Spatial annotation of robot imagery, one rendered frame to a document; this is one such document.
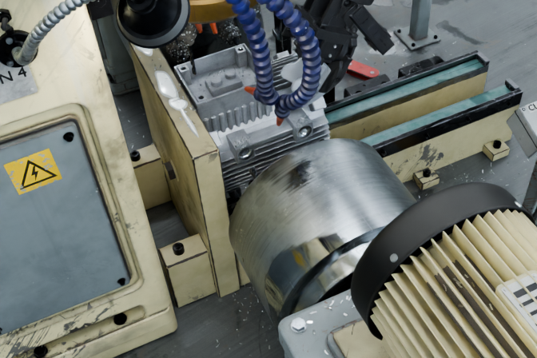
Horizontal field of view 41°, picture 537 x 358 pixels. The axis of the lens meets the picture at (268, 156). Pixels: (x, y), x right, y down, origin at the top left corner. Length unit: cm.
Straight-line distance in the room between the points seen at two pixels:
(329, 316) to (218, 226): 35
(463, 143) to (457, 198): 79
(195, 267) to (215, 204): 15
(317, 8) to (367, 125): 41
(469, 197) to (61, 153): 46
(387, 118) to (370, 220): 56
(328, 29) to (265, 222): 29
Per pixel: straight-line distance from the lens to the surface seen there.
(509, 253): 62
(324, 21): 103
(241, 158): 110
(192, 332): 122
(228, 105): 108
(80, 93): 82
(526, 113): 117
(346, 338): 77
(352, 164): 94
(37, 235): 95
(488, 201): 65
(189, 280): 120
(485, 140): 146
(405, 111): 143
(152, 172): 132
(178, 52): 128
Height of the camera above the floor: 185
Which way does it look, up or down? 46 degrees down
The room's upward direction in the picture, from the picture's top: 5 degrees counter-clockwise
